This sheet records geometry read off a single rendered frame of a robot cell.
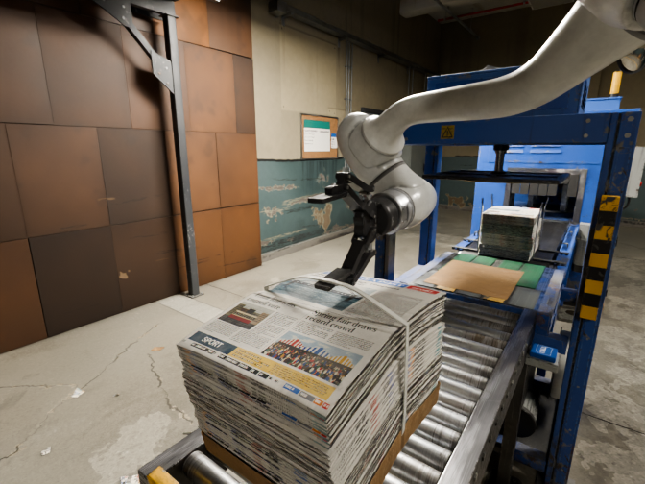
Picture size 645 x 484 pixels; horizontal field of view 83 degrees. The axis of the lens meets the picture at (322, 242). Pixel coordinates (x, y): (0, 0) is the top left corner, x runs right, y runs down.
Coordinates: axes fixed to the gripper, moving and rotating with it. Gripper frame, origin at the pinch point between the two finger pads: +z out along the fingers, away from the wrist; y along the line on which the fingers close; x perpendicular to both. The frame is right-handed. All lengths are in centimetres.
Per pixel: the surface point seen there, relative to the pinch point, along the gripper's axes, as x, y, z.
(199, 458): 26, 47, 14
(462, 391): -11, 53, -42
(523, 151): 26, 13, -347
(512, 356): -19, 54, -68
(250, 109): 292, -47, -260
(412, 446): -8, 51, -17
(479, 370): -12, 54, -55
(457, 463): -18, 50, -17
